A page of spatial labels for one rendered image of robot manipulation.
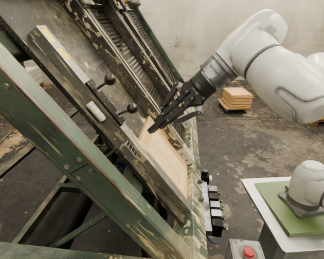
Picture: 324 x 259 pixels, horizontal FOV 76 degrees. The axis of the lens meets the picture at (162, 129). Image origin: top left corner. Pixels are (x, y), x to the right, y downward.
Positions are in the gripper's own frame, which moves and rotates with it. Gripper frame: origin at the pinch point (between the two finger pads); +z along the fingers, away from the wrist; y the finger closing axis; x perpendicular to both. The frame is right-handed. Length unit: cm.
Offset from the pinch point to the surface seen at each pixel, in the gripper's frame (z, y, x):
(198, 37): -38, -260, 515
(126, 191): 18.2, 11.3, -7.3
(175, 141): 20, -1, 55
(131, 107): 4.5, -11.2, 1.2
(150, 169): 22.3, 7.5, 17.9
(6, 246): 93, -2, -7
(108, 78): 2.5, -21.0, -5.0
